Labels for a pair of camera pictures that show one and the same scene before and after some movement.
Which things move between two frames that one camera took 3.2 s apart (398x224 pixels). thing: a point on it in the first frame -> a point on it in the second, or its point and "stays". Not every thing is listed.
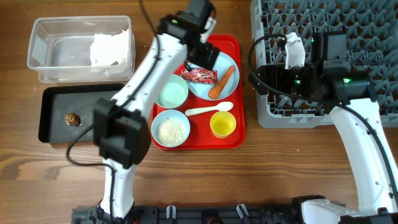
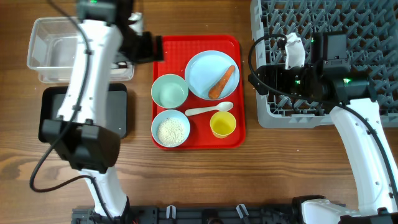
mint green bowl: (173, 92) stays
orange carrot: (214, 91) stays
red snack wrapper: (196, 74) -> (122, 65)
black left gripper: (201, 59) -> (146, 53)
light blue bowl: (170, 129) stays
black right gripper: (277, 71) stays
